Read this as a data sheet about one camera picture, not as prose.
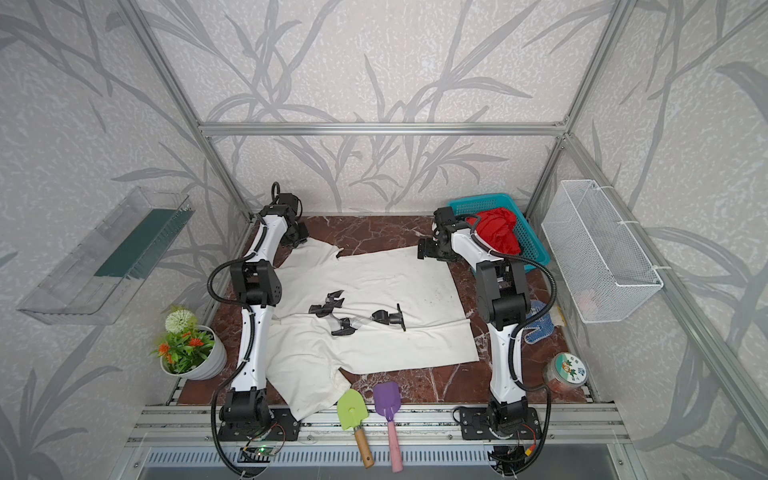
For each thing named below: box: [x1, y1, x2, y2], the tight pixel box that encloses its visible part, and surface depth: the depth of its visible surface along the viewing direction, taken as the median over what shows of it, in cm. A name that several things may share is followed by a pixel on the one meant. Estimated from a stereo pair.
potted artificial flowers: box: [150, 309, 227, 380], surface depth 76 cm
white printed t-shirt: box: [266, 238, 479, 421], surface depth 92 cm
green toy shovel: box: [337, 388, 373, 469], surface depth 77 cm
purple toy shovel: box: [373, 382, 403, 473], surface depth 77 cm
